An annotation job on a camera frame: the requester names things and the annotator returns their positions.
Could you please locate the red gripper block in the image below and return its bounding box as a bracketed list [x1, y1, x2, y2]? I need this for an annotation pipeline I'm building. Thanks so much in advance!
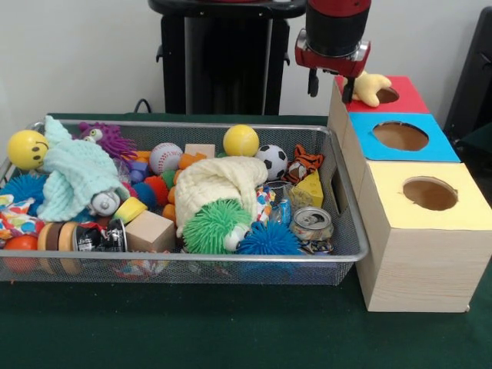
[294, 29, 372, 105]

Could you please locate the yellow duck plush toy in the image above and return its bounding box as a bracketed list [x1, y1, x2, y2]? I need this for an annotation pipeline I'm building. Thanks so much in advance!
[351, 70, 393, 107]

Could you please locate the cream cloth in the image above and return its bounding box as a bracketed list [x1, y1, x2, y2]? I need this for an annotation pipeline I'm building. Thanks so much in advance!
[173, 155, 269, 238]

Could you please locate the silver mesh bin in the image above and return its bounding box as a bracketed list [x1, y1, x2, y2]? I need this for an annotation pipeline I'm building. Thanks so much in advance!
[0, 118, 370, 286]

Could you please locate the wooden box with three holes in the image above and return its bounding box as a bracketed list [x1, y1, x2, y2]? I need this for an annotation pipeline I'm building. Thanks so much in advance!
[327, 75, 492, 313]

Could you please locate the tiger plush toy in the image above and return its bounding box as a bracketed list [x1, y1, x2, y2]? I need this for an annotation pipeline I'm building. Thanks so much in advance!
[282, 144, 324, 185]

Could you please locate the small soccer ball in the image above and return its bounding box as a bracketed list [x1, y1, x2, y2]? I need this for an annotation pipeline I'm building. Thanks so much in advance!
[254, 144, 288, 181]

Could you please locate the plain yellow foam ball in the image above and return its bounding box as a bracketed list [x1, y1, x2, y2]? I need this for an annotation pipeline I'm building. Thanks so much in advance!
[222, 125, 261, 158]

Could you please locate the black chair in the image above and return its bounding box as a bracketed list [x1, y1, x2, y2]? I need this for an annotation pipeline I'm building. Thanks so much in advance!
[444, 5, 492, 135]

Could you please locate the dark green table cloth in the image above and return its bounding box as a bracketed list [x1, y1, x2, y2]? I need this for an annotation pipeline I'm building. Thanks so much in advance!
[0, 112, 492, 369]
[453, 122, 492, 165]

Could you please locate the blue spiky rubber ball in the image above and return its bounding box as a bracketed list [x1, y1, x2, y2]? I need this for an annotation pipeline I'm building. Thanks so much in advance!
[236, 221, 304, 255]

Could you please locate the white baseball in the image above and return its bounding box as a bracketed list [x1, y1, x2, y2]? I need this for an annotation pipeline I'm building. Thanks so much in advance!
[148, 142, 184, 175]

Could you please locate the green spiky rubber ball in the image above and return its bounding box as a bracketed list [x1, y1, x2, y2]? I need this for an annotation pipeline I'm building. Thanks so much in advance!
[181, 198, 253, 254]

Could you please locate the purple spiky toy with eyes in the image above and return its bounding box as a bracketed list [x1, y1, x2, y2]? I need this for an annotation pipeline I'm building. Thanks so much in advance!
[76, 121, 138, 158]

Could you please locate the light blue cloth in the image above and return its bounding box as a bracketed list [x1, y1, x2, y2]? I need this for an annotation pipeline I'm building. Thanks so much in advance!
[36, 115, 130, 223]

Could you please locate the yellow plastic ball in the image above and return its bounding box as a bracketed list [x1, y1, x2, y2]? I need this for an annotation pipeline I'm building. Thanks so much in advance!
[6, 129, 50, 171]

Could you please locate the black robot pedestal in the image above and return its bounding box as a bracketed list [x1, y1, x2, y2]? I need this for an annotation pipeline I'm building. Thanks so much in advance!
[148, 0, 311, 116]

